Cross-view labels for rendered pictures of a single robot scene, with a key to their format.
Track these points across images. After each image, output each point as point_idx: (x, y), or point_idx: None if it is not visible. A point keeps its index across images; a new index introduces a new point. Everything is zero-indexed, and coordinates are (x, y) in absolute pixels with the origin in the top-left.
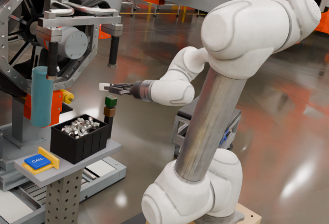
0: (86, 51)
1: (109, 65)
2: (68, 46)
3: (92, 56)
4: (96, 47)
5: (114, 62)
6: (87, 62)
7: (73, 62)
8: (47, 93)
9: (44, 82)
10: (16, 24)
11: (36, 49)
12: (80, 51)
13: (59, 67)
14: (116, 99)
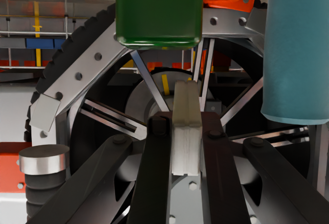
0: (64, 110)
1: (65, 162)
2: (251, 222)
3: (50, 102)
4: (34, 127)
5: (44, 183)
6: (67, 82)
7: (103, 74)
8: (323, 47)
9: (328, 88)
10: (132, 92)
11: (200, 110)
12: (195, 195)
13: (128, 54)
14: (129, 33)
